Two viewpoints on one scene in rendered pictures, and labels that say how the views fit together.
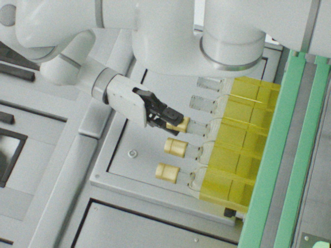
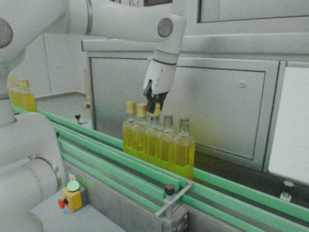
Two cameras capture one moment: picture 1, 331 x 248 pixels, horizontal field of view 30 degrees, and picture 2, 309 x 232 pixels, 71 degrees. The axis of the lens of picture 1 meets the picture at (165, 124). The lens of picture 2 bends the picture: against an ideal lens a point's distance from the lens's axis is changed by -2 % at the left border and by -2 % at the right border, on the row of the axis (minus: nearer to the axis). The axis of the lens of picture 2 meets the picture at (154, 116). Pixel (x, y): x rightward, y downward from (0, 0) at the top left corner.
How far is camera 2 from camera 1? 126 cm
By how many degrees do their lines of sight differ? 70
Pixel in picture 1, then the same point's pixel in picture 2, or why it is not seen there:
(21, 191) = not seen: hidden behind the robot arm
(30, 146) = (166, 8)
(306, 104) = (138, 194)
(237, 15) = not seen: outside the picture
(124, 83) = (152, 72)
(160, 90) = (210, 83)
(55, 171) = not seen: hidden behind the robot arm
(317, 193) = (98, 189)
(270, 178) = (102, 167)
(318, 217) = (92, 186)
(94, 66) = (163, 44)
